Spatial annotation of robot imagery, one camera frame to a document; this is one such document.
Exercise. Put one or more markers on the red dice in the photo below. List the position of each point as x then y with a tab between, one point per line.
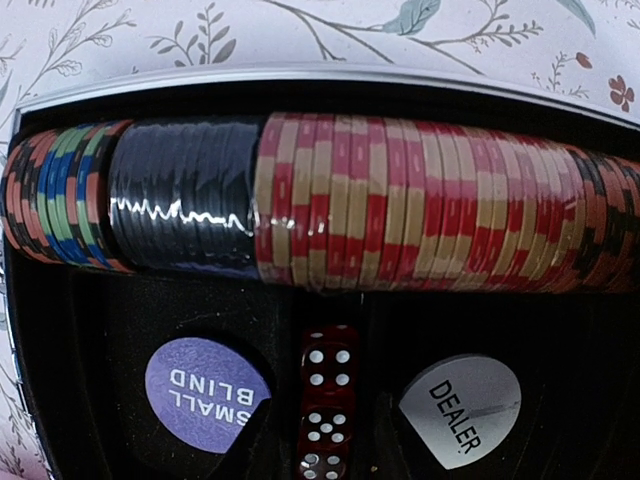
329	368

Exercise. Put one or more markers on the clear dealer button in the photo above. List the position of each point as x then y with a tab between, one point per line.
462	407

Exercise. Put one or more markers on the purple small blind button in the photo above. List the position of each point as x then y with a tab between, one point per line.
203	392

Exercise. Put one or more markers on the upper row of poker chips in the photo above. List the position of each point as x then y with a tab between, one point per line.
327	202

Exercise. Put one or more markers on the aluminium poker chip case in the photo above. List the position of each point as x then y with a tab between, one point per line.
84	336

